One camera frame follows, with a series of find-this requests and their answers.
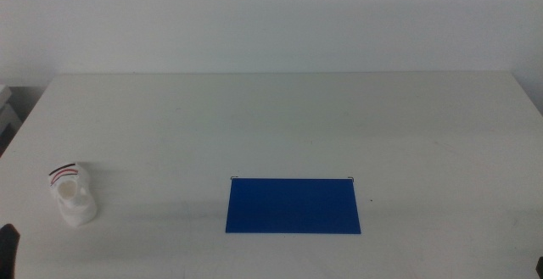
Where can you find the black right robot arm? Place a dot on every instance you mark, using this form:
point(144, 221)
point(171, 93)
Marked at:
point(540, 269)

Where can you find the blue rectangular mat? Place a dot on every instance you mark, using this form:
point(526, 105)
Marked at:
point(292, 207)

